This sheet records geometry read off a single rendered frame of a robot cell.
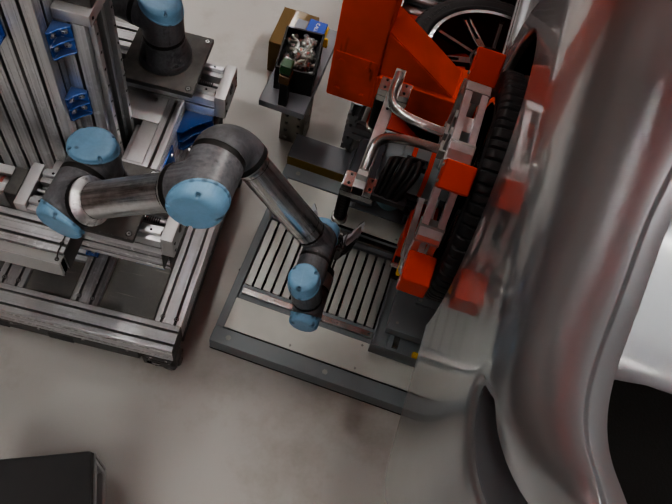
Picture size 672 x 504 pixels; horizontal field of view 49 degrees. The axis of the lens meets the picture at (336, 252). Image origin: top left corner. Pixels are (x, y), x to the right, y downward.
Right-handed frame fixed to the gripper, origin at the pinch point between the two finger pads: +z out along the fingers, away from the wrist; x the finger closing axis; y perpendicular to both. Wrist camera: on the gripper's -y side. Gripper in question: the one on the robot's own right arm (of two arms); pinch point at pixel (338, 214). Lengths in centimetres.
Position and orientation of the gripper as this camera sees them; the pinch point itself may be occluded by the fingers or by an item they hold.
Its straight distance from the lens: 197.7
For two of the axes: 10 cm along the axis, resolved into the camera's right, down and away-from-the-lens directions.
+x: -9.4, -3.4, -0.7
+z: 2.7, -8.3, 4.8
